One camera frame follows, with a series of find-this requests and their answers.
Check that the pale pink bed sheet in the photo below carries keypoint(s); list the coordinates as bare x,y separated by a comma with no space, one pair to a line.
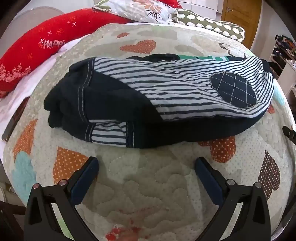
20,92

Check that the white glossy wardrobe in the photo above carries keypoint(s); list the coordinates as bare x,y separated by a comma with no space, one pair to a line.
203,8

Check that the olive dotted bolster pillow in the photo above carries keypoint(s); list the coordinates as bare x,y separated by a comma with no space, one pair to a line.
208,23

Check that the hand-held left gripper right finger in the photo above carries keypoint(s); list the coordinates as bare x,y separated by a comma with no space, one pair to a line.
208,182

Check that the white open shelf unit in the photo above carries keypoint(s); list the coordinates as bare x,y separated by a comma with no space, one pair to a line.
283,62

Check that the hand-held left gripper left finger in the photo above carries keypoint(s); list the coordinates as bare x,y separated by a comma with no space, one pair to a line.
84,183

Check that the dark wooden bed rail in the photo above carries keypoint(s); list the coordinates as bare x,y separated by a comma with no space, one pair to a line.
13,120

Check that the red embroidered pillow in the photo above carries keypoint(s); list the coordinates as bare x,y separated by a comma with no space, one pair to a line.
46,44

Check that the heart patterned quilt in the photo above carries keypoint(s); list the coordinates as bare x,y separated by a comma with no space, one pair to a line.
143,180

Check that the wooden door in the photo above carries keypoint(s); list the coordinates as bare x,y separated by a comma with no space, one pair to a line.
242,18

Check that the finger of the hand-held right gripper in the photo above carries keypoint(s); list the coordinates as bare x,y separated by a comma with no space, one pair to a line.
290,134

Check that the floral pillow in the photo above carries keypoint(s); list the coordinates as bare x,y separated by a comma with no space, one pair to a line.
143,9

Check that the striped navy pants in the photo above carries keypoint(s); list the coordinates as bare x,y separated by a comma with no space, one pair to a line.
175,92

